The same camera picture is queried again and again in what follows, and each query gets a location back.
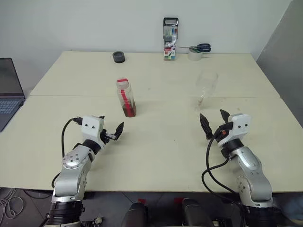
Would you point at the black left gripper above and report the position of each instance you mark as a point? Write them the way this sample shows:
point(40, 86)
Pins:
point(107, 136)

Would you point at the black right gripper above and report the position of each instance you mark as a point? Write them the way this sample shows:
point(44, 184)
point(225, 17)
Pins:
point(224, 127)

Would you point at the clear bottle with red label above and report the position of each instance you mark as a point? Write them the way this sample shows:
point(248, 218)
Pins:
point(127, 101)

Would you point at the clear wine glass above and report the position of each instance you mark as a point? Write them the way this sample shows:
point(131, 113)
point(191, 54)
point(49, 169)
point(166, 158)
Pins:
point(208, 81)

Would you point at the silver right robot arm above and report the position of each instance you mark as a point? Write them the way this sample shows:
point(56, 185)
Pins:
point(251, 170)

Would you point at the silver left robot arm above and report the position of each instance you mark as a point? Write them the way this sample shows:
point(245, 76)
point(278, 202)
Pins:
point(71, 163)

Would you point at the black round tape roll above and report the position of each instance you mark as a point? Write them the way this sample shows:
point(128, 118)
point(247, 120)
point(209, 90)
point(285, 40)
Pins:
point(118, 57)

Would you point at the clear tape roll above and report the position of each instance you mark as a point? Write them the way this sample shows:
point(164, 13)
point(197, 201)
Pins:
point(194, 55)

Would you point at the grey partition panel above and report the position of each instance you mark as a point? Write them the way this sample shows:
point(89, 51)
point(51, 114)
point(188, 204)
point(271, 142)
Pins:
point(281, 59)

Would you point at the marker pen case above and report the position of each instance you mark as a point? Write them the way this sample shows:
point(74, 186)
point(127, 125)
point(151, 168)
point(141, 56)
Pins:
point(170, 40)

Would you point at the dark rounded shape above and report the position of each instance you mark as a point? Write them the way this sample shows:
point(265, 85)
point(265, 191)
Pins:
point(196, 214)
point(135, 215)

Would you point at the grey laptop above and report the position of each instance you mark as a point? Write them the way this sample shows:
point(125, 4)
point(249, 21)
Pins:
point(9, 94)

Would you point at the person's blue trouser leg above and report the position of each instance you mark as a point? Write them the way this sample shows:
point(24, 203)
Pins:
point(293, 208)

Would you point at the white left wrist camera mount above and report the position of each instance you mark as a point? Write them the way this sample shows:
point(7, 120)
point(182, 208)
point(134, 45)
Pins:
point(91, 126)

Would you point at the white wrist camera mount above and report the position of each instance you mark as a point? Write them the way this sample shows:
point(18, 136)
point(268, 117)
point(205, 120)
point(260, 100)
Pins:
point(91, 126)
point(240, 126)

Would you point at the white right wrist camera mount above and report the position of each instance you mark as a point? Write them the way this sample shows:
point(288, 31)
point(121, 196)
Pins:
point(240, 126)

